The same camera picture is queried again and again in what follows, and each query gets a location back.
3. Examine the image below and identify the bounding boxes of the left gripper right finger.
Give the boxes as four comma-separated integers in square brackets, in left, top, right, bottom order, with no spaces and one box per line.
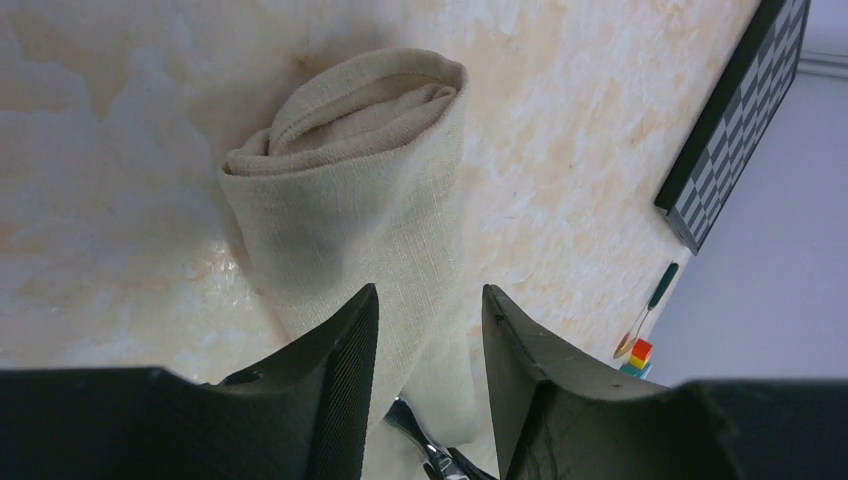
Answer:
[482,285,847,479]

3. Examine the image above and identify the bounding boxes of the silver knife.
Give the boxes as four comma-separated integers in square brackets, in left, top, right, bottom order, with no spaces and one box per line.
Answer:
[384,397,496,480]

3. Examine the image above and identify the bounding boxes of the gold spoon green handle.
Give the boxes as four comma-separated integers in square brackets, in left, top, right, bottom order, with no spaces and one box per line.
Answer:
[613,262,680,359]

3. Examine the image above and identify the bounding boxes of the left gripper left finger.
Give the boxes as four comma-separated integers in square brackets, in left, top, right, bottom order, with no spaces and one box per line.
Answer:
[1,284,379,479]

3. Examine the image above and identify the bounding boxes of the black white checkerboard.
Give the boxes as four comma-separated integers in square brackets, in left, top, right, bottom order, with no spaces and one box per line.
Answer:
[654,0,810,254]

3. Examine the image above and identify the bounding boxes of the colourful toy blocks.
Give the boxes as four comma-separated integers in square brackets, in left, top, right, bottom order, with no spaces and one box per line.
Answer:
[619,339,654,379]

